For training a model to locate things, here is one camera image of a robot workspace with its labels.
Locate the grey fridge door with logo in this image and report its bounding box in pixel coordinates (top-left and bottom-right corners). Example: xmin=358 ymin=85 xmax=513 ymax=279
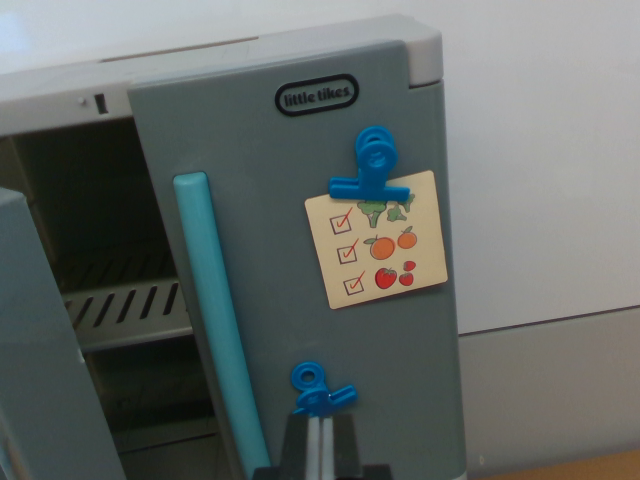
xmin=127 ymin=39 xmax=469 ymax=480

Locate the blue clip holding card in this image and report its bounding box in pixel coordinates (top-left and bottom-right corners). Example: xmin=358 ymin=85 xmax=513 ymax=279
xmin=327 ymin=124 xmax=412 ymax=204

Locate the blue clip without card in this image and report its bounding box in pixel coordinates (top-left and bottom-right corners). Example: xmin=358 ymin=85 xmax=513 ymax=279
xmin=290 ymin=360 xmax=359 ymax=417

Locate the grey slotted fridge shelf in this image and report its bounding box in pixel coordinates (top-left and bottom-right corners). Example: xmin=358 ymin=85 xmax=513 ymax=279
xmin=62 ymin=278 xmax=194 ymax=352

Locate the cream grocery checklist card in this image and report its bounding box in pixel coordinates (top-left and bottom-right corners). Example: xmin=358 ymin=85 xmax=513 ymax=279
xmin=304 ymin=169 xmax=449 ymax=310

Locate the grey toy fridge body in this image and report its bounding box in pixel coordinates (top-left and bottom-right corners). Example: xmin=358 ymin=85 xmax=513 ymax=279
xmin=0 ymin=14 xmax=444 ymax=480

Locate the teal handle of logo door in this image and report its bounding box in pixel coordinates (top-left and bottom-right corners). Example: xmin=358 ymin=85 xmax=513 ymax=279
xmin=172 ymin=171 xmax=272 ymax=480

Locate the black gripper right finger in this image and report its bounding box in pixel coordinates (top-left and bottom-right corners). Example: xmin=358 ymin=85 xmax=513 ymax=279
xmin=320 ymin=414 xmax=363 ymax=480

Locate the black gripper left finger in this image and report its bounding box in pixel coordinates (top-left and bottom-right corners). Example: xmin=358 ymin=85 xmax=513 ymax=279
xmin=278 ymin=414 xmax=322 ymax=480

